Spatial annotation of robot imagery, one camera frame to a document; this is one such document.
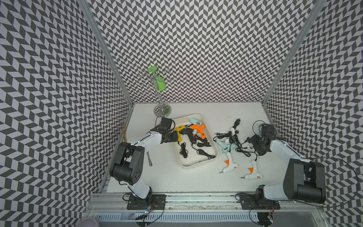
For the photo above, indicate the yellow hot glue gun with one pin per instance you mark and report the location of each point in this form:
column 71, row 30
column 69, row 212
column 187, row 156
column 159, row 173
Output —
column 178, row 130

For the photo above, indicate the mint green glue gun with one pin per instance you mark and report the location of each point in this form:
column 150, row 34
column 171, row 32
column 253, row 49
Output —
column 194, row 121

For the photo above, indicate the white glue gun orange trigger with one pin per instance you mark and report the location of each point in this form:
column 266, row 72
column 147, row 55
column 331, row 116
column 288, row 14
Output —
column 230, row 164

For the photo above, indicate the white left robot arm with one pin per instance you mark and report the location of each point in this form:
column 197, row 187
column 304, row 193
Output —
column 127, row 165

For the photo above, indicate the small white glue gun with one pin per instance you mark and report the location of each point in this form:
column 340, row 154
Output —
column 254, row 174

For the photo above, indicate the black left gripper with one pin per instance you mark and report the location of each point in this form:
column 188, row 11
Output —
column 175, row 138

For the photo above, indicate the orange hot glue gun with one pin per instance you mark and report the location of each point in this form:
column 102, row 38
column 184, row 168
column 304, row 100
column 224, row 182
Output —
column 200, row 129

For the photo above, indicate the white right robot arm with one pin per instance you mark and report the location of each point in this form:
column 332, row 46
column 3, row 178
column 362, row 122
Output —
column 304, row 179

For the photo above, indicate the black hot glue gun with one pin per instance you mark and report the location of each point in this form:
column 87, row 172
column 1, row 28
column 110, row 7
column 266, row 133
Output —
column 188, row 132

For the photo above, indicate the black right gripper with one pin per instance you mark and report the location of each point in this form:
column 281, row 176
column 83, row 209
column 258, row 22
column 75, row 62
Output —
column 253, row 140

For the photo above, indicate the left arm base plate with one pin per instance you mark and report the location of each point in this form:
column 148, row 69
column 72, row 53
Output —
column 156, row 202

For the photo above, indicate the blue white ceramic bowl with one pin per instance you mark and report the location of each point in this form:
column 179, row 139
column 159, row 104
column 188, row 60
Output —
column 258, row 129

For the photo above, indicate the metal spoon on table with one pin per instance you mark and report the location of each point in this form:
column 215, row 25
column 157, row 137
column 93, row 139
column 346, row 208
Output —
column 149, row 159

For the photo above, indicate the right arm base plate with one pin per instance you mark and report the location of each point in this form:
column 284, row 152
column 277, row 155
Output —
column 249, row 201

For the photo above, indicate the cream plastic storage box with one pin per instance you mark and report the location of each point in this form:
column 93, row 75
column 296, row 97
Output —
column 195, row 145

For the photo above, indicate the white glue gun grey handle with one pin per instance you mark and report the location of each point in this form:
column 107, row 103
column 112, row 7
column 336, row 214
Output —
column 232, row 134

